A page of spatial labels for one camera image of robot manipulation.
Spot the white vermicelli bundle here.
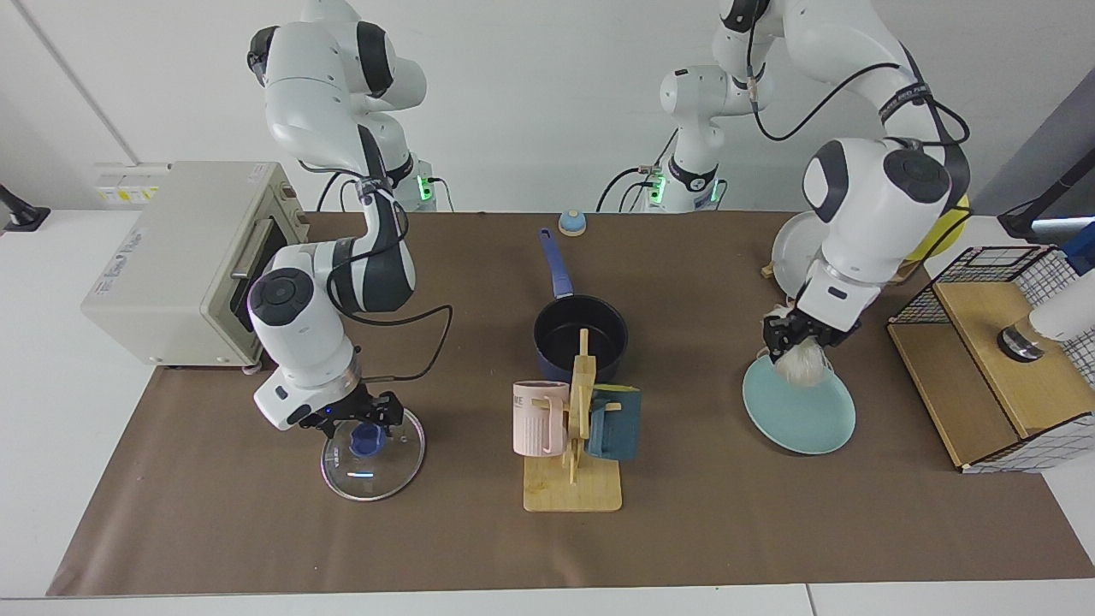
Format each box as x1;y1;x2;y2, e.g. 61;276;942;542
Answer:
774;336;831;388

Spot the glass lid with blue knob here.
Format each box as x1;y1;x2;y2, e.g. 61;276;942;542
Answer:
321;402;426;502

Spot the teal plate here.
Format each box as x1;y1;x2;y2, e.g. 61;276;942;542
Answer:
742;355;857;456

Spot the white plate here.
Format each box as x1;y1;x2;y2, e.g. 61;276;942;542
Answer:
771;212;827;297

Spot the wooden plate rack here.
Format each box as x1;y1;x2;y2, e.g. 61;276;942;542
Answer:
761;259;925;300

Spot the yellow plate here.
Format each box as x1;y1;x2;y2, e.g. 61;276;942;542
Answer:
905;195;972;262

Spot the brown table cloth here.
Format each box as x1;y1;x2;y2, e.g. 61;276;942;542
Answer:
47;211;1095;597

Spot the pink cup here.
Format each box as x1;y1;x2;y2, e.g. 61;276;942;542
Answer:
512;381;571;459

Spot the dark teal cup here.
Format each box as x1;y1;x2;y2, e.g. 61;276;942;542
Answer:
586;385;642;463

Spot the wooden cup stand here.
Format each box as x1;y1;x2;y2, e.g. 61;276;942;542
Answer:
523;329;624;513

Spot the white cylinder with dark end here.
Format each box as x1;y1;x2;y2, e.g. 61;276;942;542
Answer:
997;287;1095;363

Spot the pale toaster oven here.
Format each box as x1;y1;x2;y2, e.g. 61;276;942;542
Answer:
81;161;311;373

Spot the blue block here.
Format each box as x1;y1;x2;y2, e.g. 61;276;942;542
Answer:
1061;221;1095;276

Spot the black stand foot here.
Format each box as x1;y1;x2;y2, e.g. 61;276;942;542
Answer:
0;184;50;234

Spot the wire basket with wooden floor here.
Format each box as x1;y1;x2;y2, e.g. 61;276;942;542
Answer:
886;245;1095;474

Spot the blue-handled black pot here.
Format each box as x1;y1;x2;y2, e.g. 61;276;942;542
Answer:
533;228;630;384

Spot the black base cable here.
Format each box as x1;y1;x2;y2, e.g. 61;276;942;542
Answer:
596;165;666;212
315;167;356;212

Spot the white wall socket strip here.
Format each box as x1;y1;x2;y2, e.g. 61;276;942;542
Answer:
92;163;172;206

